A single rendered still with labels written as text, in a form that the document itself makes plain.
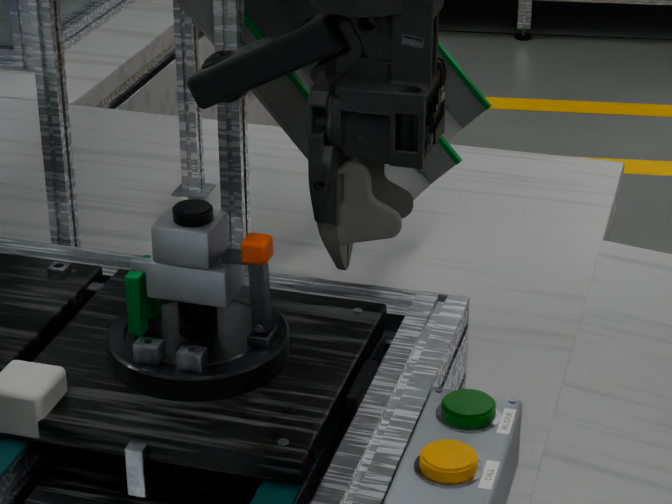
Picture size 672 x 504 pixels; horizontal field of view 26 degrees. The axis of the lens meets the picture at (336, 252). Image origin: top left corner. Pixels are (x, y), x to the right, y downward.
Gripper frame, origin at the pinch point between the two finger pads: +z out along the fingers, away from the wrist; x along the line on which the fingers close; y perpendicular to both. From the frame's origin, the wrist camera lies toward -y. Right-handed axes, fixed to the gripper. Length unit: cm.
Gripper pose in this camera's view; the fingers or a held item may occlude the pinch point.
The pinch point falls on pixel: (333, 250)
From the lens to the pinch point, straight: 105.7
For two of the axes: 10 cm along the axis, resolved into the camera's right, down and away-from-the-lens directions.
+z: 0.0, 9.0, 4.4
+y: 9.6, 1.2, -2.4
